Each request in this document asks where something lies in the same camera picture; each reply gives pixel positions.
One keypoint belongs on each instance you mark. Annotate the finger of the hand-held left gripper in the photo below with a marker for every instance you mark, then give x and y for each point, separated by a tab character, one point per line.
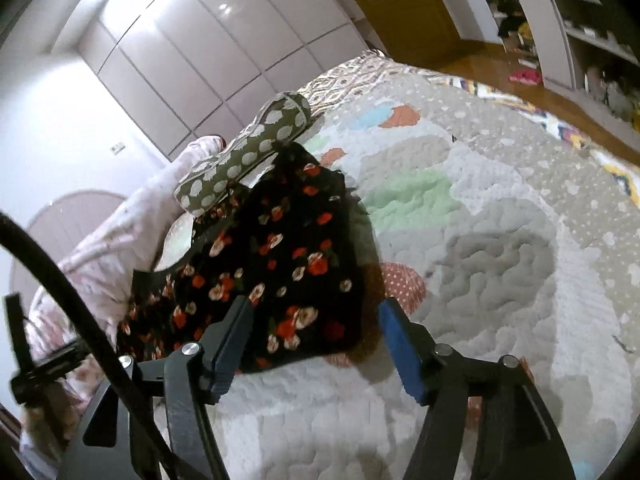
50	362

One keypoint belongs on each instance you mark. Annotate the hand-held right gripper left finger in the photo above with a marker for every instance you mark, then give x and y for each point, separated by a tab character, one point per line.
227	360

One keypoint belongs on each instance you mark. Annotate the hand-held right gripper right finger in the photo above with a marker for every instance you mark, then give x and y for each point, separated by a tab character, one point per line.
400	350

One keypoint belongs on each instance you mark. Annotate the black floral robe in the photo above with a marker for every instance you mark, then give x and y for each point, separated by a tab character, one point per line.
295	240

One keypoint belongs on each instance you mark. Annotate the rounded pink headboard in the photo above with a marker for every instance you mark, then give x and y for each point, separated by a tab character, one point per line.
60	230

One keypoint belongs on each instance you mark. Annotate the pale pink fluffy blanket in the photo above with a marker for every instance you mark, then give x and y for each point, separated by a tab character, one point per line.
125	240

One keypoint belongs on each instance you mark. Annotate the quilted patchwork bedspread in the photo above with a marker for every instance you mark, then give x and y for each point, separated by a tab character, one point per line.
500	235

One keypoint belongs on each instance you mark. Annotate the olive pillow with white print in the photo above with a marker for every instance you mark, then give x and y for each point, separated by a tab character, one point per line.
250	155

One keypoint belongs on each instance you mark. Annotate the pink slippers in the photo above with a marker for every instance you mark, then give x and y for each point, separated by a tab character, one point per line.
525	76

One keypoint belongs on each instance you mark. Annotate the white panelled wardrobe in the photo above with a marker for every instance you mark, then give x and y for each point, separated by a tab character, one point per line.
200	50

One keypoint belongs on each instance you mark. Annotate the wooden door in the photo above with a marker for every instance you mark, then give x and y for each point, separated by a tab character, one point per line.
400	5

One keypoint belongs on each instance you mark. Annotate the cluttered shelf unit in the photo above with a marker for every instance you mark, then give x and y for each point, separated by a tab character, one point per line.
550	35

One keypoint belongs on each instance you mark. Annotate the wall socket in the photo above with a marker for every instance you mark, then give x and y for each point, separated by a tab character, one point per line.
117	147

